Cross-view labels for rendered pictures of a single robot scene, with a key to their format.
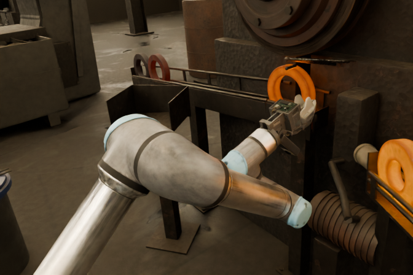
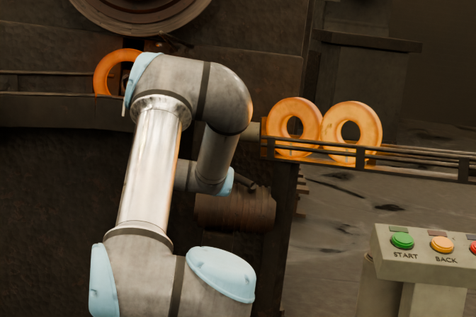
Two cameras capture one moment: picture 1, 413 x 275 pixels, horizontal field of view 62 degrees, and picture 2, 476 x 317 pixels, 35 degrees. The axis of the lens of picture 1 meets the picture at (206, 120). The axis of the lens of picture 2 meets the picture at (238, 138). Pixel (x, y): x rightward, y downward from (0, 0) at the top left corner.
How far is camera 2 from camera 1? 1.31 m
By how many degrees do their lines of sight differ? 56
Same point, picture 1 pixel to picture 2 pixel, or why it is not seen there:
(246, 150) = not seen: hidden behind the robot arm
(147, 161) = (220, 79)
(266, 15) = not seen: outside the picture
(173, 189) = (239, 105)
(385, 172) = (278, 131)
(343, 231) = (244, 204)
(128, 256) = not seen: outside the picture
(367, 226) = (263, 192)
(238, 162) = not seen: hidden behind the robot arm
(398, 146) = (293, 100)
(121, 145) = (175, 73)
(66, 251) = (163, 175)
